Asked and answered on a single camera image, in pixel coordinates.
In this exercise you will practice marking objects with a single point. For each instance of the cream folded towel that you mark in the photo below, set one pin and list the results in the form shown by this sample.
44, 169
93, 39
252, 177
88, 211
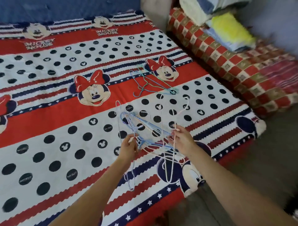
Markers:
194, 10

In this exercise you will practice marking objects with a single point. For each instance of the light blue folded cloth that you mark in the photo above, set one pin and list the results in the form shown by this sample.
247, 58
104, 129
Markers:
223, 43

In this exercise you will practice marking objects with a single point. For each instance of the person's left hand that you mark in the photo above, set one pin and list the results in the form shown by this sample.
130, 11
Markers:
127, 150

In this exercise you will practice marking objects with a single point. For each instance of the person's right thumb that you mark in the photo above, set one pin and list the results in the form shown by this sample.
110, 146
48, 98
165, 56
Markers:
172, 139

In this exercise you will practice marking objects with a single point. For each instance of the yellow folded cloth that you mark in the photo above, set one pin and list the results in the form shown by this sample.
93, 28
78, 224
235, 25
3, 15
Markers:
230, 29

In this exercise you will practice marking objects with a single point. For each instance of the blue white folded cloth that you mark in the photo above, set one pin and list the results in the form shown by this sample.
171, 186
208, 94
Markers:
216, 4

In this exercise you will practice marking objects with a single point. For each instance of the person's left thumb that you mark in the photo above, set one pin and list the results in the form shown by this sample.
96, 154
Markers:
136, 143

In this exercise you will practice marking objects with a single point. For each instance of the person's left forearm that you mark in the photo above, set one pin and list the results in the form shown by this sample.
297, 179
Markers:
93, 195

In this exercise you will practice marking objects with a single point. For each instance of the red checked blanket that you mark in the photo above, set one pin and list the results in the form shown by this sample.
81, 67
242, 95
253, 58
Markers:
244, 74

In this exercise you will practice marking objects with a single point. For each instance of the person's right forearm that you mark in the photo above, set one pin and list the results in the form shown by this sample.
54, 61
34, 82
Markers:
232, 191

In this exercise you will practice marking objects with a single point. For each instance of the person's right hand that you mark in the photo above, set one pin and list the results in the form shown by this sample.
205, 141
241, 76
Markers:
185, 143

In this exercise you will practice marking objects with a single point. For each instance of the cartoon mouse bed sheet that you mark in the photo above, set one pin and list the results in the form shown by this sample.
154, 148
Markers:
58, 104

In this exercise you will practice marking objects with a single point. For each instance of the light blue plastic hanger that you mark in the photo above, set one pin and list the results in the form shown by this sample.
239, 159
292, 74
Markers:
139, 127

